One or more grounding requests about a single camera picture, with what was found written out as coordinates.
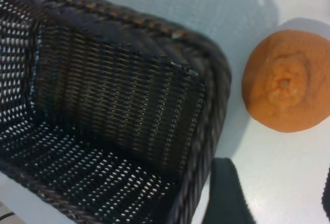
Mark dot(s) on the dark brown woven wicker basket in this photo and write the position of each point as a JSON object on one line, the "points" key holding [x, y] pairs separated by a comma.
{"points": [[103, 92]]}

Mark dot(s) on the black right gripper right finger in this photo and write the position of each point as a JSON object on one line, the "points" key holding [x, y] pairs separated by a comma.
{"points": [[327, 195]]}

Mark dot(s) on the orange fruit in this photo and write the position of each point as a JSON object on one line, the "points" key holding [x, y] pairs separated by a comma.
{"points": [[286, 85]]}

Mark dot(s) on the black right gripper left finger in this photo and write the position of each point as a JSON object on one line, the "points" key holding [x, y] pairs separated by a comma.
{"points": [[227, 195]]}

